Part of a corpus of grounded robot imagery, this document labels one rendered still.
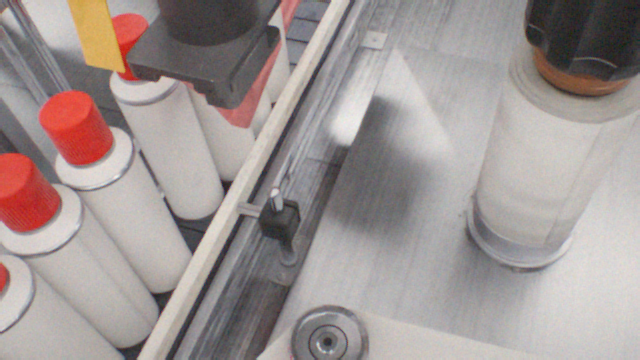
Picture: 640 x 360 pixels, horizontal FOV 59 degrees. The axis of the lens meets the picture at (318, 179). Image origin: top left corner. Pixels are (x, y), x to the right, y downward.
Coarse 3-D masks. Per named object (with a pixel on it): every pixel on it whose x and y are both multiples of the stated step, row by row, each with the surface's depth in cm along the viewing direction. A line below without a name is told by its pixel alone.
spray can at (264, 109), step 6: (264, 90) 54; (264, 96) 55; (264, 102) 55; (270, 102) 57; (258, 108) 55; (264, 108) 56; (270, 108) 57; (258, 114) 55; (264, 114) 56; (270, 114) 57; (252, 120) 56; (258, 120) 56; (264, 120) 57; (252, 126) 56; (258, 126) 57; (258, 132) 57
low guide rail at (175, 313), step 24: (336, 0) 65; (336, 24) 65; (312, 48) 61; (312, 72) 61; (288, 96) 57; (264, 144) 53; (240, 192) 50; (216, 216) 49; (216, 240) 48; (192, 264) 46; (192, 288) 45; (168, 312) 44; (168, 336) 43
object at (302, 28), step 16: (304, 0) 71; (320, 0) 71; (352, 0) 70; (304, 16) 69; (320, 16) 69; (288, 32) 68; (304, 32) 67; (336, 32) 67; (288, 48) 66; (304, 48) 66; (320, 64) 64; (304, 96) 62; (288, 128) 59; (272, 160) 57; (256, 192) 56; (176, 224) 53; (192, 224) 53; (208, 224) 53; (240, 224) 54; (192, 240) 52; (224, 256) 52; (160, 304) 48; (176, 336) 46; (128, 352) 46
